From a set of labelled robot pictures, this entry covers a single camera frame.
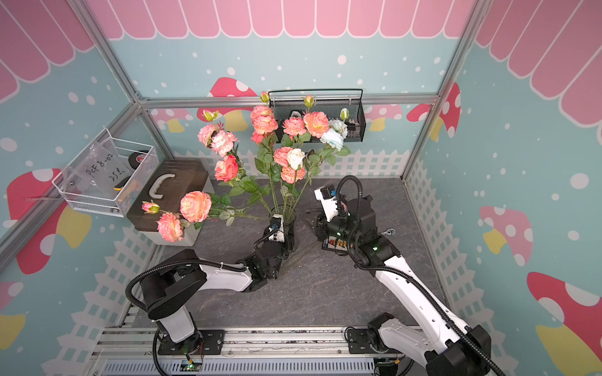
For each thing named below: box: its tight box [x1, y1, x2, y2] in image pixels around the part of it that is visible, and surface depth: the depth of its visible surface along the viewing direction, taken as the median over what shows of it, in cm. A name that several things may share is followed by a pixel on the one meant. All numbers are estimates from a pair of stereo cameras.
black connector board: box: [321, 235, 349, 255], surface depth 96 cm
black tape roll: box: [128, 149, 149, 170], surface depth 82 cm
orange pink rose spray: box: [273, 94, 331, 217], surface depth 69 cm
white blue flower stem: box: [319, 107, 352, 163], surface depth 71 cm
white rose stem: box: [286, 148, 306, 195], surface depth 65 cm
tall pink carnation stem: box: [197, 109, 276, 213], surface depth 69 cm
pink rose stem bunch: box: [141, 191, 264, 243], surface depth 56 cm
